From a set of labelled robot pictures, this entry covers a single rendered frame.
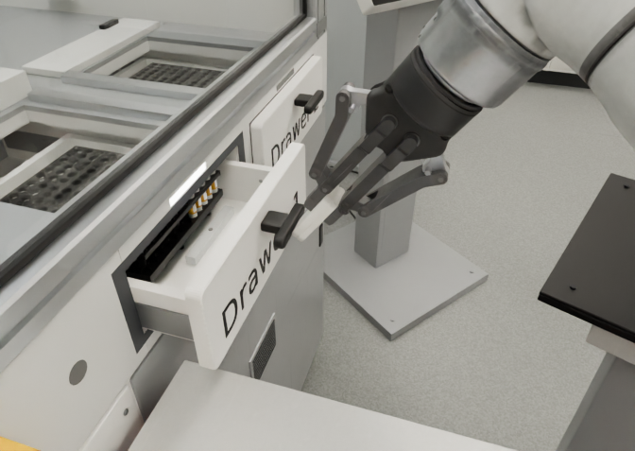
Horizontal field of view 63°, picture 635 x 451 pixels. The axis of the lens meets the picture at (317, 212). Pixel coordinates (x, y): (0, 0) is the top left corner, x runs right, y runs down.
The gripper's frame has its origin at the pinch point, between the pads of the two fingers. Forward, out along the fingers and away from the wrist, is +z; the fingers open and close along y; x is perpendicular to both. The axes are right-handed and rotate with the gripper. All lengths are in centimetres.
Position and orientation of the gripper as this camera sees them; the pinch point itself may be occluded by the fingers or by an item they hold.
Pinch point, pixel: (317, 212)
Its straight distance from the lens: 54.6
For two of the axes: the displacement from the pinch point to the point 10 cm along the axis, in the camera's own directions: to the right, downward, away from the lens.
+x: -3.0, 5.7, -7.7
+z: -5.5, 5.6, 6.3
